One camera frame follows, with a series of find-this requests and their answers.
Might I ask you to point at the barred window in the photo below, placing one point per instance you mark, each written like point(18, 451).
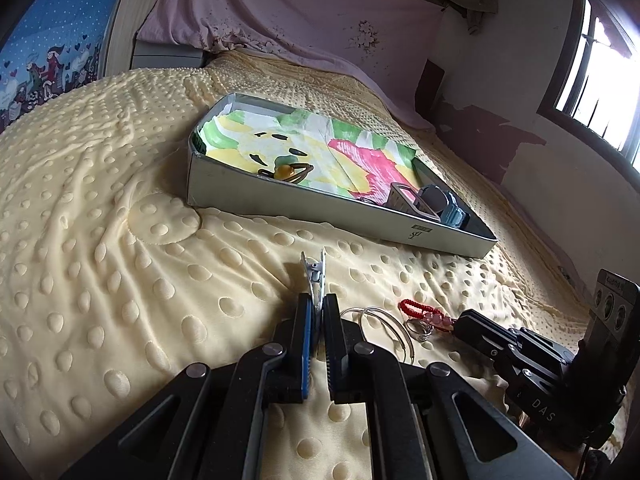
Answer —
point(600, 80)

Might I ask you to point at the grey nightstand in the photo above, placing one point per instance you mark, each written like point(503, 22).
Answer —
point(165, 54)

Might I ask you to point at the yellow dotted blanket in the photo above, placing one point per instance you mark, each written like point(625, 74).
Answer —
point(125, 235)

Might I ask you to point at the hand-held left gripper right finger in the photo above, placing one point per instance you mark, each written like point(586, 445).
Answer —
point(335, 350)

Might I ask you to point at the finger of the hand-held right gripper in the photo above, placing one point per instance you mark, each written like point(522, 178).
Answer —
point(485, 332)
point(547, 352)

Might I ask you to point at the blue wrist watch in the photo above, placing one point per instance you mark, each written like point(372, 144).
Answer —
point(450, 212)

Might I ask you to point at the blue printed fabric wardrobe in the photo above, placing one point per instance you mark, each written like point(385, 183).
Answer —
point(55, 60)

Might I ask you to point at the small grey plug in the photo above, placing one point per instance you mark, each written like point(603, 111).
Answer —
point(565, 273)

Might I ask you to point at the thin silver hoop bangles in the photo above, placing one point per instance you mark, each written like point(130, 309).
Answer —
point(398, 335)

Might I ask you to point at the light wooden board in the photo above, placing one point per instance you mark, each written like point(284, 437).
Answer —
point(135, 15)

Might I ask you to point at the pink hanging sheet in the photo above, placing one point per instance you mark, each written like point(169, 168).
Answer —
point(300, 5)

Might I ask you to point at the beige hair claw clip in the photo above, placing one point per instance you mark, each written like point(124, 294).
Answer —
point(402, 200)

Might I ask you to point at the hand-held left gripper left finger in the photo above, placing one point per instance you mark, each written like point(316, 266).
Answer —
point(302, 350)

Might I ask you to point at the grey shallow box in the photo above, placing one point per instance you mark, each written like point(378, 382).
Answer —
point(300, 200)

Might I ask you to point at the dark brown board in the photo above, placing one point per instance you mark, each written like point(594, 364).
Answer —
point(431, 90)

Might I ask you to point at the silver metal hair clip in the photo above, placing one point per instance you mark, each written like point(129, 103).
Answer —
point(313, 275)

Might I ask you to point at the colourful printed paper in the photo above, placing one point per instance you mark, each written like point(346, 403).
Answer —
point(345, 160)

